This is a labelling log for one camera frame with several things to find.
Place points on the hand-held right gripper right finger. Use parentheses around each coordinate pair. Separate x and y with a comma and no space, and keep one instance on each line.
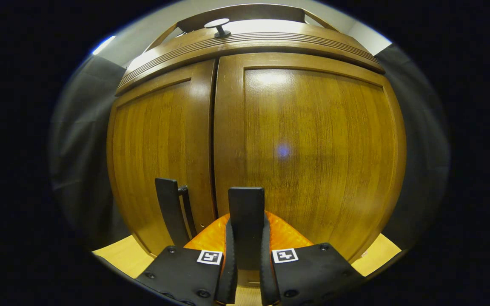
(313,274)

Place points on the black round drawer knob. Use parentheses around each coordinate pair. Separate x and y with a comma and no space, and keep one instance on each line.
(217,24)

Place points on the wooden shoe cabinet door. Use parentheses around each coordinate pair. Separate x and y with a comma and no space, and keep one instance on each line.
(155,148)
(321,148)

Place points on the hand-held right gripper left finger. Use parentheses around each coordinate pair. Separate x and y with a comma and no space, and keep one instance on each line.
(185,276)

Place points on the ceiling light panel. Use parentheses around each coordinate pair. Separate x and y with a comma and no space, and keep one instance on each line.
(103,44)

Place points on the wooden double-door shoe cabinet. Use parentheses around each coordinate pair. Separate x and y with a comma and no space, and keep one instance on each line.
(245,12)

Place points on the wooden cabinet drawer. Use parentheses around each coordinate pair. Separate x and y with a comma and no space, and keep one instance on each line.
(270,42)

